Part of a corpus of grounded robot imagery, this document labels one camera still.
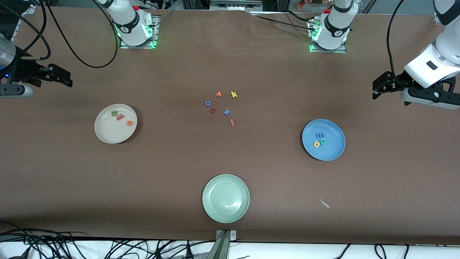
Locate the beige round plate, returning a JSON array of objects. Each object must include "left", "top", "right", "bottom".
[{"left": 94, "top": 104, "right": 138, "bottom": 144}]

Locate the blue round plate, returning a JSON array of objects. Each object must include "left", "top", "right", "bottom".
[{"left": 302, "top": 119, "right": 346, "bottom": 161}]

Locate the green round plate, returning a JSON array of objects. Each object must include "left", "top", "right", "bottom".
[{"left": 202, "top": 174, "right": 250, "bottom": 224}]

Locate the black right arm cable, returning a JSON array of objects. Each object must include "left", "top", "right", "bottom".
[{"left": 11, "top": 0, "right": 119, "bottom": 69}]

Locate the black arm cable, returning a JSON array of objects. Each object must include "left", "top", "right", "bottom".
[
  {"left": 386, "top": 0, "right": 406, "bottom": 78},
  {"left": 11, "top": 0, "right": 119, "bottom": 69}
]

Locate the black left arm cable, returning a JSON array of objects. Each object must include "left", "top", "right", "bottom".
[{"left": 386, "top": 0, "right": 406, "bottom": 78}]

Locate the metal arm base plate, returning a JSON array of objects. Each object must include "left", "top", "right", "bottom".
[
  {"left": 120, "top": 15, "right": 159, "bottom": 50},
  {"left": 308, "top": 20, "right": 348, "bottom": 54}
]

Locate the aluminium frame rail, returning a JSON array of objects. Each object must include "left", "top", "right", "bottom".
[{"left": 11, "top": 4, "right": 36, "bottom": 42}]

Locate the black cable on table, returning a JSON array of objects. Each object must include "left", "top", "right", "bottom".
[{"left": 250, "top": 10, "right": 318, "bottom": 32}]

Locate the black floor cable tangle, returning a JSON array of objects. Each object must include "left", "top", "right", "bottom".
[{"left": 0, "top": 222, "right": 216, "bottom": 259}]

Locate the aluminium frame fixture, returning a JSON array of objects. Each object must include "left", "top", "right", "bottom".
[{"left": 210, "top": 0, "right": 263, "bottom": 12}]

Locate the aluminium profile post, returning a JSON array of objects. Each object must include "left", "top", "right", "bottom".
[{"left": 206, "top": 230, "right": 237, "bottom": 259}]

